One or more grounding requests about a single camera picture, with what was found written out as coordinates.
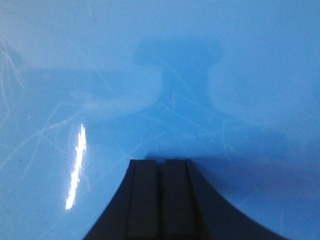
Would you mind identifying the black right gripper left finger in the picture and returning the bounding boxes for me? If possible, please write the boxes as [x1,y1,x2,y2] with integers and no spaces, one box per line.
[85,159,160,240]

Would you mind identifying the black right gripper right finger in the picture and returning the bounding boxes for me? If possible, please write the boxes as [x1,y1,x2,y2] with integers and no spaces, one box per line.
[162,159,279,240]

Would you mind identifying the blue door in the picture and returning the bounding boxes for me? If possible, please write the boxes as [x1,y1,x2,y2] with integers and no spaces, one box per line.
[0,0,320,240]

